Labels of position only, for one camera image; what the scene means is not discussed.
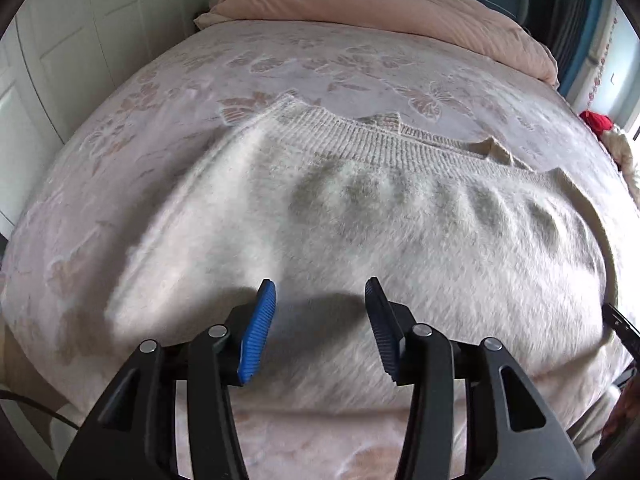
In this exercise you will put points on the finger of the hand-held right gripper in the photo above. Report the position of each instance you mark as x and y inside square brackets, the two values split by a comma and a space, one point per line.
[622, 327]

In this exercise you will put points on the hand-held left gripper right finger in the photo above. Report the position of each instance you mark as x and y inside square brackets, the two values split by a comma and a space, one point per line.
[382, 330]

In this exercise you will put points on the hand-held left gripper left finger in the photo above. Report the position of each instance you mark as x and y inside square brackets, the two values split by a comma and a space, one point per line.
[257, 330]

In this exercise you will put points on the cream knit sweater black hearts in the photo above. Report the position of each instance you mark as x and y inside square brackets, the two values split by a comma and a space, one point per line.
[350, 230]

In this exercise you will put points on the dark patterned cloth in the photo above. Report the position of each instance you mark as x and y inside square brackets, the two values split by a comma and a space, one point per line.
[620, 420]

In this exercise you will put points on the white crumpled cloth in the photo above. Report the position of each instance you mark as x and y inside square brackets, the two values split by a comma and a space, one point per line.
[625, 155]

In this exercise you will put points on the red cloth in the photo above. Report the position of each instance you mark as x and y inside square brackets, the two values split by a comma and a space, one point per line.
[597, 122]

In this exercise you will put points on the butterfly print bedspread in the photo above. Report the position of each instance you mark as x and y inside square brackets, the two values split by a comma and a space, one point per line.
[200, 60]

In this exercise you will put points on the dark curtain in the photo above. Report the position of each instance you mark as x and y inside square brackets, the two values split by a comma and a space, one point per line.
[570, 20]

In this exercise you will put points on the pink duvet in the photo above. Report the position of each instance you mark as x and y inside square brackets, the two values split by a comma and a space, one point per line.
[375, 5]

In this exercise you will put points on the white wardrobe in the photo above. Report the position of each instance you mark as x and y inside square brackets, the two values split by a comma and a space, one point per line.
[100, 35]

